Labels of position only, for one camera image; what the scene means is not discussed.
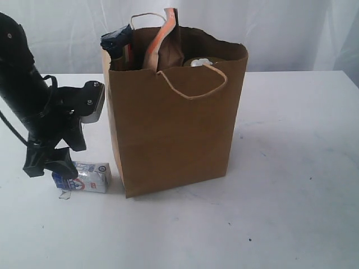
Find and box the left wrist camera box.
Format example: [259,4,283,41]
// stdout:
[58,81,105,124]

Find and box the spaghetti packet with Italian flag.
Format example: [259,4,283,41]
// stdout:
[100,24,134,71]

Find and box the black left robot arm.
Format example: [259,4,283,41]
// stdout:
[1,13,86,179]

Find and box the gold lid clear jar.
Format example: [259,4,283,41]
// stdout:
[183,57,224,67]

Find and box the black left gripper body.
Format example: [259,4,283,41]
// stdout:
[23,115,86,177]

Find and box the white backdrop curtain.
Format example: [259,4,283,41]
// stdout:
[1,1,358,76]

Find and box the blue white milk carton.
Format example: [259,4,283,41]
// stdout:
[52,161,112,193]

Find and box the brown kraft pouch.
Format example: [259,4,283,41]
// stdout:
[142,8,185,72]

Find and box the brown paper bag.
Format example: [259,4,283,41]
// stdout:
[102,27,248,198]

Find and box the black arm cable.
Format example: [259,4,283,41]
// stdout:
[0,74,59,147]

